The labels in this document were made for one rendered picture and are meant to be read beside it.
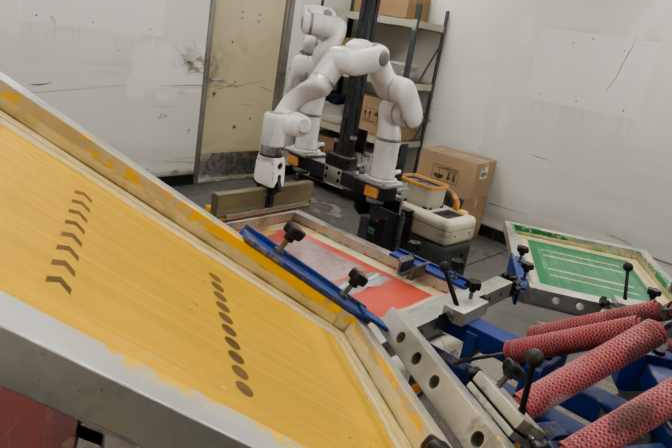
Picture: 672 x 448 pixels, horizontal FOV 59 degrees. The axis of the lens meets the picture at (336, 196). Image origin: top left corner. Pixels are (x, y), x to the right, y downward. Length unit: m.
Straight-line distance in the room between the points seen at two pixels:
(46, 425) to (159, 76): 4.65
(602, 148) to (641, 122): 0.35
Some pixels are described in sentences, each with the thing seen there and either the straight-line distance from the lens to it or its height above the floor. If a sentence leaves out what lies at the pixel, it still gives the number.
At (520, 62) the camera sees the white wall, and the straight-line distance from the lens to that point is 5.58.
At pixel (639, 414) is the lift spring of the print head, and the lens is 1.08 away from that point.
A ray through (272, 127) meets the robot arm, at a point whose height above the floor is 1.34.
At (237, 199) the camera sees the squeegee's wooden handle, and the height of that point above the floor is 1.12.
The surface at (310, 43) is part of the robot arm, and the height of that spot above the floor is 1.58.
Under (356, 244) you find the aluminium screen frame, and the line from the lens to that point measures 2.01.
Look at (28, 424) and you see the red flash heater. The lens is 0.93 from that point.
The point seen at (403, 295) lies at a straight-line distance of 1.76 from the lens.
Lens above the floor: 1.67
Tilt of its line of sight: 16 degrees down
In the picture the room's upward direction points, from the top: 10 degrees clockwise
